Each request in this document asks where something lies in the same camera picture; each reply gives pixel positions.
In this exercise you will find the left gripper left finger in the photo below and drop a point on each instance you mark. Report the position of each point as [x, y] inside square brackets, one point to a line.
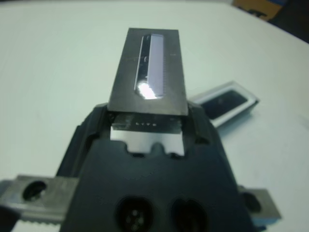
[82, 145]

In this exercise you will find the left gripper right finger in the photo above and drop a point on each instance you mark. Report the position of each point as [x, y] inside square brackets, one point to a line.
[200, 128]

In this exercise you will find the black box lid with window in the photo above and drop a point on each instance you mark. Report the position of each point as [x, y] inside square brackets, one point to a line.
[125, 84]

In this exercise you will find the black box base white insert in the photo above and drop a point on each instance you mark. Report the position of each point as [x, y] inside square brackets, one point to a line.
[252, 104]

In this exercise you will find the brown cardboard box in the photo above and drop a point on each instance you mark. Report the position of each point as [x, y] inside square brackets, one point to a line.
[265, 6]

